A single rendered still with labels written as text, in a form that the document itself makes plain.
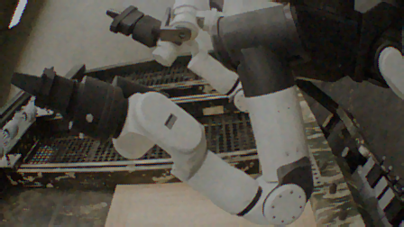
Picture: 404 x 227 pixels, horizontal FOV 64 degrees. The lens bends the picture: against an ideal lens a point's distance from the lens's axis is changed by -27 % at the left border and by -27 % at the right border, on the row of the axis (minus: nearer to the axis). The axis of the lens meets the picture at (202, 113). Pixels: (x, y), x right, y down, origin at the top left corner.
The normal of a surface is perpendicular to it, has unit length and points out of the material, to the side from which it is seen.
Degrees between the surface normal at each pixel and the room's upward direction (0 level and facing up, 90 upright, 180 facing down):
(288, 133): 90
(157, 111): 94
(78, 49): 90
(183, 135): 94
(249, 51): 68
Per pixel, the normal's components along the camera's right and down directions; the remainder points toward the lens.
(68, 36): -0.05, 0.43
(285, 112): 0.16, 0.09
